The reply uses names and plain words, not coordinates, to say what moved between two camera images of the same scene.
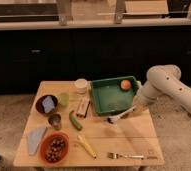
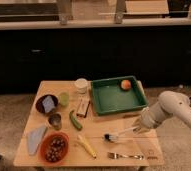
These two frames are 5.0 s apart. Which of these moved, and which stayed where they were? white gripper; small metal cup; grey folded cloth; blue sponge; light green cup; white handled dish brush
Moved: white handled dish brush; white gripper
Stayed: grey folded cloth; blue sponge; small metal cup; light green cup
